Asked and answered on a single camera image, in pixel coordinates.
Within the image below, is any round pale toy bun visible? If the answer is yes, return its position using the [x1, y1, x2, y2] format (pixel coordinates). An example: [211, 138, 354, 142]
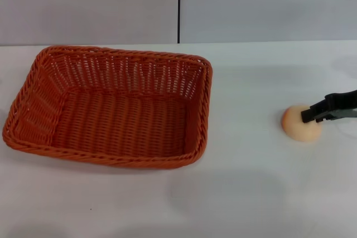
[281, 105, 322, 142]

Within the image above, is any orange woven wicker basket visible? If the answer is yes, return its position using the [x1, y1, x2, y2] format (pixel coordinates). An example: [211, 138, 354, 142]
[2, 45, 214, 170]

